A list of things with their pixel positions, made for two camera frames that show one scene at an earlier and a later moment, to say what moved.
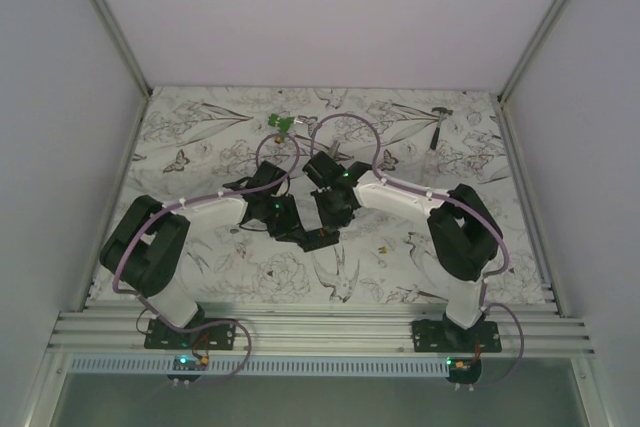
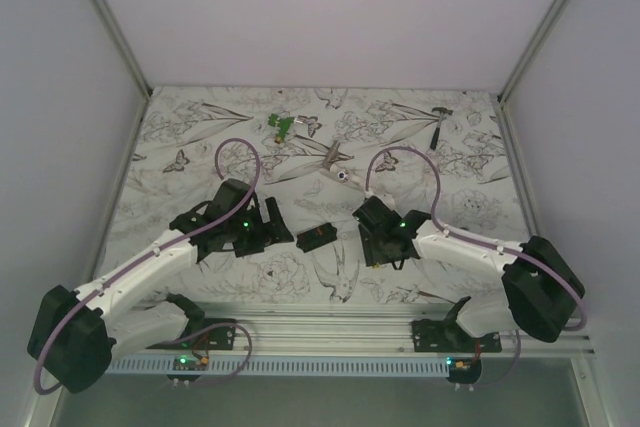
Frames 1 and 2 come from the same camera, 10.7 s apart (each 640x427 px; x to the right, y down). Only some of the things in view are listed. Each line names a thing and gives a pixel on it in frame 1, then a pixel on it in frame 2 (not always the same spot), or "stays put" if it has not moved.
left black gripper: [292, 221] to [275, 228]
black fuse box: [319, 238] stays put
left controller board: [188, 363] stays put
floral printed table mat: [193, 142] stays put
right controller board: [463, 371] stays put
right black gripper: [327, 222] to [372, 254]
